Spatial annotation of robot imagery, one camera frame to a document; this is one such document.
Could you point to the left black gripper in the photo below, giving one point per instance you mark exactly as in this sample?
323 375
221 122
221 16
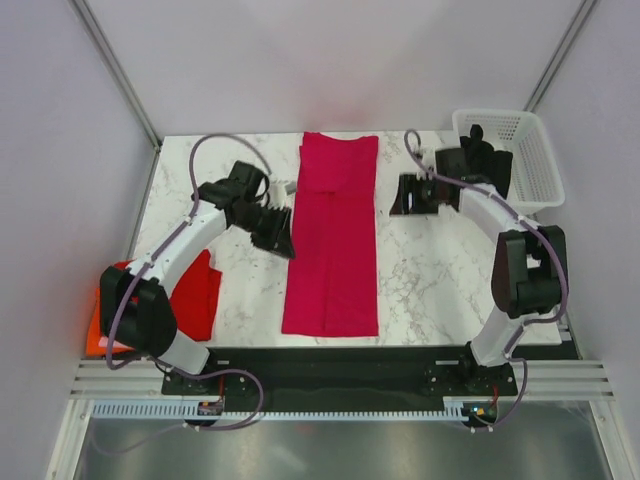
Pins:
280 239

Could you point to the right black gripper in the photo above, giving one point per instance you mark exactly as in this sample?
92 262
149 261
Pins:
410 187

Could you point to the magenta t shirt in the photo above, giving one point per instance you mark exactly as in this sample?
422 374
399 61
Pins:
332 280

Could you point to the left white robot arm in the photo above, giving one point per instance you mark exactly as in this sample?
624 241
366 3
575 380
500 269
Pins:
135 308

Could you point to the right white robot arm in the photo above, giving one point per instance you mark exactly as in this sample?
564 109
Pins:
529 280

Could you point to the black t shirt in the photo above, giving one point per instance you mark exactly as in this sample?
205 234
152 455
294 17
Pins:
485 164

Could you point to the red folded t shirt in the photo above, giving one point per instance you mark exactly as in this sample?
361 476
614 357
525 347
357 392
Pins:
195 298

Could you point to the white plastic basket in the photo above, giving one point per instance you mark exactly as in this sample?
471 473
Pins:
536 183

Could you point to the orange folded t shirt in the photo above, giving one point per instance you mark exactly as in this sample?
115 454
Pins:
95 340

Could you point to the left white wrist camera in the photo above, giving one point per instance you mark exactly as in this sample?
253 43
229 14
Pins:
279 191

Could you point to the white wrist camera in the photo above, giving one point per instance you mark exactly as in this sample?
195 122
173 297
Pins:
427 158
279 191

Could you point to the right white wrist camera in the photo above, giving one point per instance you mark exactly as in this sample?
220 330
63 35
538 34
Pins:
427 158

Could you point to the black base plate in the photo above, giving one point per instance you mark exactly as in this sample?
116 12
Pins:
422 372

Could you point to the white slotted cable duct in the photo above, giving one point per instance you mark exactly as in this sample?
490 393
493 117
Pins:
218 408

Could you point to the aluminium frame rail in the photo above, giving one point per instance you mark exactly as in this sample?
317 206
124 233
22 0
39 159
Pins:
539 380

